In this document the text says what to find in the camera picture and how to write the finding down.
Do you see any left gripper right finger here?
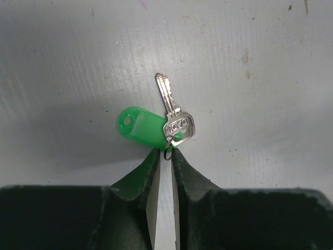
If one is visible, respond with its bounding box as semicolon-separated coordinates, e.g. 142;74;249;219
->
171;149;332;249

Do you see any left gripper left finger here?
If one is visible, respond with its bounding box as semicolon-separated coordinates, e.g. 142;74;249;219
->
1;149;161;249

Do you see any bright green tag key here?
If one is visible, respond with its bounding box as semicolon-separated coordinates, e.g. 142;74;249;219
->
118;73;196;160

